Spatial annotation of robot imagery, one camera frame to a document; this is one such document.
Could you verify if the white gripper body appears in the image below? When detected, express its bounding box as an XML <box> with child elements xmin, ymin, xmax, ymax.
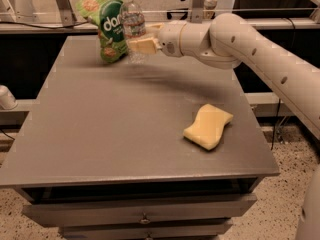
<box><xmin>158</xmin><ymin>21</ymin><xmax>186</xmax><ymax>57</ymax></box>

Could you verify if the clear plastic water bottle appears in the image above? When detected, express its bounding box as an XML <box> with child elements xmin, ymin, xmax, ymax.
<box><xmin>120</xmin><ymin>0</ymin><xmax>146</xmax><ymax>64</ymax></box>

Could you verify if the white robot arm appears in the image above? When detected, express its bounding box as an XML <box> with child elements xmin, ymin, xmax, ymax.
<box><xmin>128</xmin><ymin>13</ymin><xmax>320</xmax><ymax>138</ymax></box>

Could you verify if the green rice chip bag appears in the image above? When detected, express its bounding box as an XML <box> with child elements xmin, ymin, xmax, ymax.
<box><xmin>76</xmin><ymin>0</ymin><xmax>127</xmax><ymax>63</ymax></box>

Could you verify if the grey drawer cabinet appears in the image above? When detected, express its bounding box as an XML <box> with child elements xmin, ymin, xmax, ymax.
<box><xmin>0</xmin><ymin>32</ymin><xmax>281</xmax><ymax>240</ymax></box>

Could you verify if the yellow sponge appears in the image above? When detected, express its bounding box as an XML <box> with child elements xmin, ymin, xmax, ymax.
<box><xmin>183</xmin><ymin>104</ymin><xmax>233</xmax><ymax>150</ymax></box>

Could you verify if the white cylinder at left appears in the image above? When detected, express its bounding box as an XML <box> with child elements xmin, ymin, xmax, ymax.
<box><xmin>0</xmin><ymin>85</ymin><xmax>17</xmax><ymax>110</ymax></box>

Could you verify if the upper grey drawer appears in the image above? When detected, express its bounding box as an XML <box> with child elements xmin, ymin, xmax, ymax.
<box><xmin>23</xmin><ymin>194</ymin><xmax>257</xmax><ymax>227</ymax></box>

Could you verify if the grey drawer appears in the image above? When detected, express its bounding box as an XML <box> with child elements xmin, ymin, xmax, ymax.
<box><xmin>23</xmin><ymin>194</ymin><xmax>257</xmax><ymax>227</ymax></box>
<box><xmin>60</xmin><ymin>219</ymin><xmax>232</xmax><ymax>240</ymax></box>

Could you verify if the metal drawer knob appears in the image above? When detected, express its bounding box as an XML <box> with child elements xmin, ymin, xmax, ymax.
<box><xmin>139</xmin><ymin>213</ymin><xmax>151</xmax><ymax>225</ymax></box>

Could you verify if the lower grey drawer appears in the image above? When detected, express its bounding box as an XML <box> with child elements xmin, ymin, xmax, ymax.
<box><xmin>60</xmin><ymin>219</ymin><xmax>232</xmax><ymax>240</ymax></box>

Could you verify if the metal frame rail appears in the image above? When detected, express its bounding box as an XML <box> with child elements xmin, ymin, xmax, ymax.
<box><xmin>0</xmin><ymin>0</ymin><xmax>320</xmax><ymax>32</ymax></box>

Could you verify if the black cable on rail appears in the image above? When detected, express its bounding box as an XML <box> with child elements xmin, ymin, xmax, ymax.
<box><xmin>0</xmin><ymin>19</ymin><xmax>90</xmax><ymax>30</ymax></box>

